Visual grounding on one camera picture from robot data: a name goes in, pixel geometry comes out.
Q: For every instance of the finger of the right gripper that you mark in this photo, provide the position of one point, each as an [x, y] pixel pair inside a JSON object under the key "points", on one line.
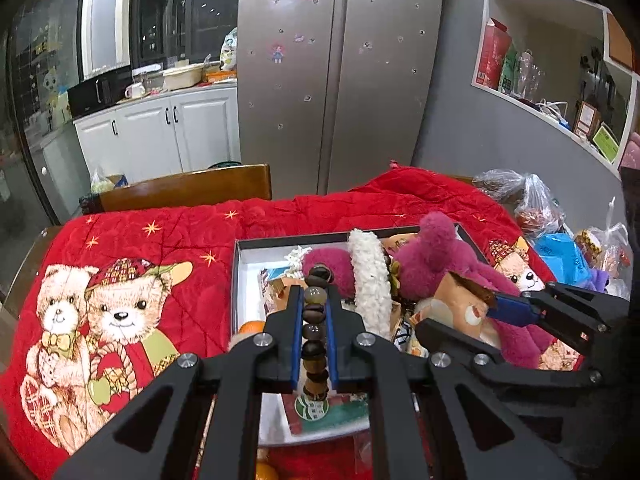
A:
{"points": [[577, 316], [487, 362]]}

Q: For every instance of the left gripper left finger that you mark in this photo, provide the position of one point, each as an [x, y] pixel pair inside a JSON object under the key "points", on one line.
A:
{"points": [[200, 417]]}

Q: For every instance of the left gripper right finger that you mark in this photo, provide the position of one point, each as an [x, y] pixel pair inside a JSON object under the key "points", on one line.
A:
{"points": [[430, 422]]}

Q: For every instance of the brown paper bear box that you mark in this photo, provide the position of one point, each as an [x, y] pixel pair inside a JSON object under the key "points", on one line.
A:
{"points": [[456, 307]]}

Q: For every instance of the magenta plush bear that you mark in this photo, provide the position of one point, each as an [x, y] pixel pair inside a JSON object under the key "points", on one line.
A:
{"points": [[414, 279]]}

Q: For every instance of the cream fluffy plush toy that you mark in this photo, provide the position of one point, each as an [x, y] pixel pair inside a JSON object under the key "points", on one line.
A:
{"points": [[373, 300]]}

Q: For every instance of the orange mandarin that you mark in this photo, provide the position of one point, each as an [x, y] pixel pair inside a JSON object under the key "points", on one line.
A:
{"points": [[264, 471], [252, 327]]}

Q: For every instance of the purple cloth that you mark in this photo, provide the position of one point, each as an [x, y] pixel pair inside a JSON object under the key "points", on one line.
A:
{"points": [[600, 281]]}

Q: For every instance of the blue plastic bag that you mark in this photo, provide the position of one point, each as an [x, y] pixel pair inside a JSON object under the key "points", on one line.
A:
{"points": [[563, 257]]}

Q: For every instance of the clear plastic bag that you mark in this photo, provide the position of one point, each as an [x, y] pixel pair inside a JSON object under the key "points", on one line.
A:
{"points": [[607, 249]]}

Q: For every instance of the black shallow tray box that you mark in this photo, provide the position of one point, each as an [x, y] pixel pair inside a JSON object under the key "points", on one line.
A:
{"points": [[256, 262]]}

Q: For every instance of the red bear print blanket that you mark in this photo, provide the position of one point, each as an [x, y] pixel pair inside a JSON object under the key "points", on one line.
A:
{"points": [[199, 313]]}

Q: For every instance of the wooden chair back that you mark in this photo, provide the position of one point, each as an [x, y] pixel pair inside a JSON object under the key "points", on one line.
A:
{"points": [[217, 184]]}

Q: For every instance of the red gift box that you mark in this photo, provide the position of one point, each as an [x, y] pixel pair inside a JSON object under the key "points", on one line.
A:
{"points": [[495, 46]]}

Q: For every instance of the white kitchen cabinet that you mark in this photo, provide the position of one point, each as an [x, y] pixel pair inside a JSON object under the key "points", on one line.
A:
{"points": [[179, 131]]}

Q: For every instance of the silver double door refrigerator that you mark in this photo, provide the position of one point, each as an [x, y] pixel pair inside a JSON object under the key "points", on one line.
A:
{"points": [[330, 92]]}

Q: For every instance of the white mug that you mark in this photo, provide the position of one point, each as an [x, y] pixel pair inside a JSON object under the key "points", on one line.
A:
{"points": [[135, 91]]}

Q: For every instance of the black microwave oven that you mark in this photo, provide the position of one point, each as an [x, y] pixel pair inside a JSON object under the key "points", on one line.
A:
{"points": [[99, 92]]}

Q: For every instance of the white wall shelf unit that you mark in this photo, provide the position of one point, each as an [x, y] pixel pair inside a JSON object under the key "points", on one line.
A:
{"points": [[570, 65]]}

